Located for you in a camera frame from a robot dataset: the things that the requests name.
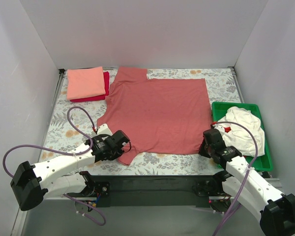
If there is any dusty rose t shirt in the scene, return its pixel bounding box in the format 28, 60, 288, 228
97, 67, 212, 165

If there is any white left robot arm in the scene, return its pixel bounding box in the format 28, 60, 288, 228
10, 124, 131, 211

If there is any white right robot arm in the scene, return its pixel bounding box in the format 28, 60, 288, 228
199, 128, 295, 236

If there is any white t shirt red print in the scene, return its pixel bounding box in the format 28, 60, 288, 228
214, 106, 265, 157

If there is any green plastic tray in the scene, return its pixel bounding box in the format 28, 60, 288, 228
212, 102, 273, 172

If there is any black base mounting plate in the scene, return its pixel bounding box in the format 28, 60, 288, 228
66, 175, 241, 208

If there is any folded salmon pink t shirt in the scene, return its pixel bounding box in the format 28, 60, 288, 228
67, 67, 106, 100

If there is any folded crimson red t shirt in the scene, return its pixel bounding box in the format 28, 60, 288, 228
70, 71, 111, 103

